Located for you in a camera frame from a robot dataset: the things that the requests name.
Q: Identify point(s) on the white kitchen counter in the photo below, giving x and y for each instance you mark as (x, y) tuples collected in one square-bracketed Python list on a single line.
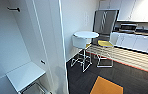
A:
[(136, 41)]

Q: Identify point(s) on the white wardrobe door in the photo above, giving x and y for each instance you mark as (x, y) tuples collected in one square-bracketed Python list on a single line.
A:
[(53, 43)]

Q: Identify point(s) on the orange robot chest plate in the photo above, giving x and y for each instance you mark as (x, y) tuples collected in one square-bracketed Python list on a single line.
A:
[(106, 86)]

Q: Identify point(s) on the wide white upper cabinets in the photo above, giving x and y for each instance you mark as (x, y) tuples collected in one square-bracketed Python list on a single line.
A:
[(133, 10)]

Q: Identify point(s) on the white wardrobe carcass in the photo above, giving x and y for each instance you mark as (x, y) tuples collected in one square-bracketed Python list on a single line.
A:
[(13, 40)]

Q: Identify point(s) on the black microwave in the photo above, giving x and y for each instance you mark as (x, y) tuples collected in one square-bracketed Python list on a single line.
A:
[(127, 27)]

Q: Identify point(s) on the white inner shelf box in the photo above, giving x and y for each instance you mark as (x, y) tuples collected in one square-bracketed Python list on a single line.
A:
[(25, 75)]

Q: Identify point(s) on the grey double-door fridge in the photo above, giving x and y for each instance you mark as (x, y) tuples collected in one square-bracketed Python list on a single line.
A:
[(105, 21)]

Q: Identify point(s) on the black hook above black garment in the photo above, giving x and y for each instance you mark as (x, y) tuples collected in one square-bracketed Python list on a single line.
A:
[(13, 9)]

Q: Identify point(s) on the white round table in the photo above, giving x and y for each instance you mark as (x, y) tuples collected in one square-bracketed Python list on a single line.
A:
[(86, 34)]

